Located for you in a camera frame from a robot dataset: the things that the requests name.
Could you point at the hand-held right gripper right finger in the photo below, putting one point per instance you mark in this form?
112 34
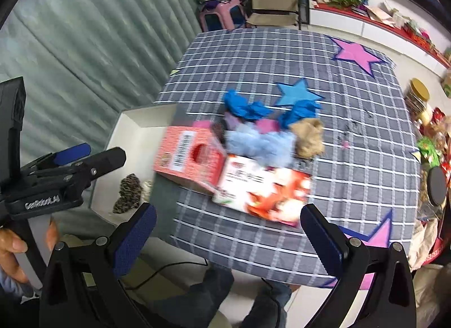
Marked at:
322 240

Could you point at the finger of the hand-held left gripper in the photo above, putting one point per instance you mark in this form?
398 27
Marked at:
105 162
72 153

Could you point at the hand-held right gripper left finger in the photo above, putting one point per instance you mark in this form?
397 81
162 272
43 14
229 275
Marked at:
136 240

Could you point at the white box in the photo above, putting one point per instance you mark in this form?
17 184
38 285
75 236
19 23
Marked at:
141 116

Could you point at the pink sponge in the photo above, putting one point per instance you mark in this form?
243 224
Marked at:
267 126
202 125

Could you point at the light blue fluffy cloth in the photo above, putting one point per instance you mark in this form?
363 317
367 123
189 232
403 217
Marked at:
257 144

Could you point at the person's left forearm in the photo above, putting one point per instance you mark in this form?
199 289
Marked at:
10 287

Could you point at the person's left hand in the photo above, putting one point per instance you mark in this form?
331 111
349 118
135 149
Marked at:
10 247

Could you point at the leopard print cloth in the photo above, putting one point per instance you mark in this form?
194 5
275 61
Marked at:
127 194

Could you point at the red printed cardboard box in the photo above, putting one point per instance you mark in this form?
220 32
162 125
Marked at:
197 162

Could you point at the person's dark jeans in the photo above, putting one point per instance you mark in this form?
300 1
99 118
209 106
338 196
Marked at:
211 299

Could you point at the small pink hair clip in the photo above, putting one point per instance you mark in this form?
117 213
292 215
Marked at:
345 143

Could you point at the beige plastic bag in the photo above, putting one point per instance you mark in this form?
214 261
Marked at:
424 243

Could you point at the beige fuzzy cloth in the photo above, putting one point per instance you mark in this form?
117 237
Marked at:
310 137

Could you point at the black round disc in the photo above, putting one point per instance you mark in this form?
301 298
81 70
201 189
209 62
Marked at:
437 185

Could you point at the green snack packet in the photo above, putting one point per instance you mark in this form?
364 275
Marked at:
430 151

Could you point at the grey checked star blanket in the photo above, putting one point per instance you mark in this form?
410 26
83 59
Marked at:
246 67

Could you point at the gold lid jar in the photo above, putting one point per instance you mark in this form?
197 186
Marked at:
419 91

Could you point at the pink plastic stool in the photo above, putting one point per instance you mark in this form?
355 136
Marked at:
222 9

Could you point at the cardboard box on floor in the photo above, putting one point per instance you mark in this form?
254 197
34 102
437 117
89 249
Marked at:
273 0

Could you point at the pile of assorted goods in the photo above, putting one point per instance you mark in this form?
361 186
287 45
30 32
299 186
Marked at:
387 14

